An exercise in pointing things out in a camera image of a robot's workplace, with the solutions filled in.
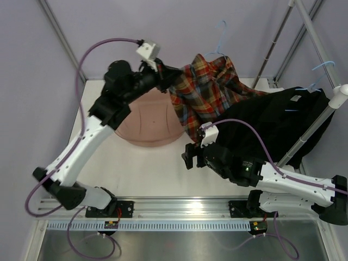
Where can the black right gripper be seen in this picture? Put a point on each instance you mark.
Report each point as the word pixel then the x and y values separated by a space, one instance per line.
pixel 193 150

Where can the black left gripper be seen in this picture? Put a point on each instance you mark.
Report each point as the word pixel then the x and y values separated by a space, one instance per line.
pixel 165 75

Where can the red plaid shirt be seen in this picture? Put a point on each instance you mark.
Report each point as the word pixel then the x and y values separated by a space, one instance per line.
pixel 205 90

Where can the light blue wire hanger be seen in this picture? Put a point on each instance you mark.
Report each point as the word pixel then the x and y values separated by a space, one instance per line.
pixel 222 25

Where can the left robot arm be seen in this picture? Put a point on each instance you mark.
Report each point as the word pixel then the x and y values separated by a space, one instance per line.
pixel 122 86

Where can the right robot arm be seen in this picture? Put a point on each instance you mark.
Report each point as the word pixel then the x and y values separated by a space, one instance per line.
pixel 273 189

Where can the black shirt on hanger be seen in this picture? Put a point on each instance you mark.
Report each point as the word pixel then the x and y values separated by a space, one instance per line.
pixel 248 127

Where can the blue hanger holding black shirt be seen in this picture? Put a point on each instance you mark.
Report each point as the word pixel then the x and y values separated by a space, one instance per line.
pixel 308 101

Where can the pink plastic basin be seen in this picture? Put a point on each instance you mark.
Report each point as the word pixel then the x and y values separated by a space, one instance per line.
pixel 152 122

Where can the white clothes rack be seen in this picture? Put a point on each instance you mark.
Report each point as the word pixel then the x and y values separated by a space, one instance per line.
pixel 339 97

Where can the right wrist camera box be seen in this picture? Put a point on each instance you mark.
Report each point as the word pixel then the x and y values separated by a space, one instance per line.
pixel 209 133

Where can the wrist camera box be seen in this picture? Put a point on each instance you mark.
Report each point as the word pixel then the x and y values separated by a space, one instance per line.
pixel 209 133
pixel 148 50

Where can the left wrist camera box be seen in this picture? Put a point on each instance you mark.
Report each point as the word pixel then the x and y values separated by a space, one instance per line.
pixel 148 50

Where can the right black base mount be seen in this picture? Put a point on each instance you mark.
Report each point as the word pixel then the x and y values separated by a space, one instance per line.
pixel 239 209

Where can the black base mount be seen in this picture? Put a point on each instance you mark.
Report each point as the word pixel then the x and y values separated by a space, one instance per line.
pixel 124 208
pixel 239 209

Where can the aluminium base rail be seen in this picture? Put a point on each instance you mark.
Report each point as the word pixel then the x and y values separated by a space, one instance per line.
pixel 217 207

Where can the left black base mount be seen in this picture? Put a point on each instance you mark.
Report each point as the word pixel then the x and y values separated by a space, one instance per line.
pixel 124 208

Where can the left aluminium frame post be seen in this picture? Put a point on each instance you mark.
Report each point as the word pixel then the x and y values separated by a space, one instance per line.
pixel 54 23

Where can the aluminium frame post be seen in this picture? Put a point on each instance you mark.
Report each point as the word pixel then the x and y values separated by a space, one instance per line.
pixel 306 28
pixel 54 23

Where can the white slotted cable duct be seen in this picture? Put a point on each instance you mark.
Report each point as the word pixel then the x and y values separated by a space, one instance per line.
pixel 128 225

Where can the right aluminium frame post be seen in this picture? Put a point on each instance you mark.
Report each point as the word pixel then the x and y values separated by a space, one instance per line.
pixel 306 28

